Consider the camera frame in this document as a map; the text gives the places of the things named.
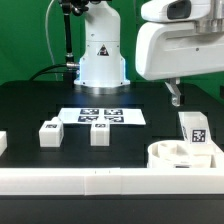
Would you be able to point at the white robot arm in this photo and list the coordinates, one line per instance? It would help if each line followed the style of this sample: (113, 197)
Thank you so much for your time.
(102, 67)

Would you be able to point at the white U-shaped obstacle fence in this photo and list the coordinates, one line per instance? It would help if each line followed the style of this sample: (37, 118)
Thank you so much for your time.
(113, 181)

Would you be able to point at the white marker tag sheet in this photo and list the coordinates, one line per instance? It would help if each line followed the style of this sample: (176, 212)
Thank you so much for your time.
(113, 115)

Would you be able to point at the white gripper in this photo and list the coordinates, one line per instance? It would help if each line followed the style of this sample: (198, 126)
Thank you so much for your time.
(175, 50)

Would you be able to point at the white round stool seat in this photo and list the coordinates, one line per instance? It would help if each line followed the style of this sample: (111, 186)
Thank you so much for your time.
(176, 154)

